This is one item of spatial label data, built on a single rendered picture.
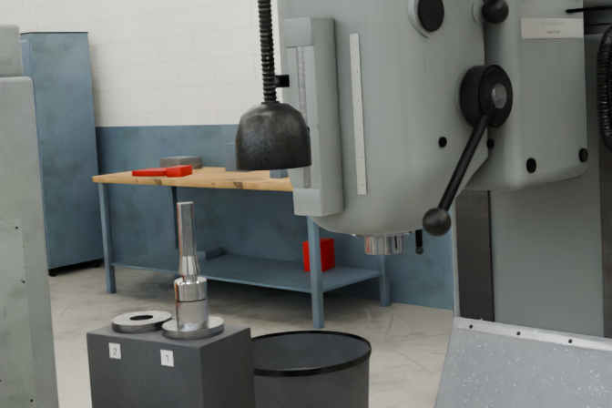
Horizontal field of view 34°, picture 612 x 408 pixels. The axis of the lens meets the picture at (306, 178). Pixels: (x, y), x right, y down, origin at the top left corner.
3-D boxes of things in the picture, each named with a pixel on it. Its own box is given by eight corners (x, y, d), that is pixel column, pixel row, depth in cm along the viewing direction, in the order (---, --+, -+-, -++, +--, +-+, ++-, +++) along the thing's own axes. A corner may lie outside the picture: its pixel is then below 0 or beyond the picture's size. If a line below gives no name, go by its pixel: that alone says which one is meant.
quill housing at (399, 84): (409, 244, 102) (393, -72, 99) (267, 232, 116) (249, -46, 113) (506, 219, 116) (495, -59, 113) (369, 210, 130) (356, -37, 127)
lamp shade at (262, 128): (229, 171, 91) (224, 104, 91) (245, 165, 98) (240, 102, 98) (305, 168, 90) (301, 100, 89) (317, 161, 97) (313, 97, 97)
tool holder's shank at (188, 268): (174, 280, 142) (168, 204, 141) (187, 277, 145) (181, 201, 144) (192, 282, 141) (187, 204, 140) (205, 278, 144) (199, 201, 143)
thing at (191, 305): (170, 326, 143) (168, 289, 142) (188, 319, 147) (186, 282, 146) (197, 329, 140) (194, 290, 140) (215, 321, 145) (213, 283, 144)
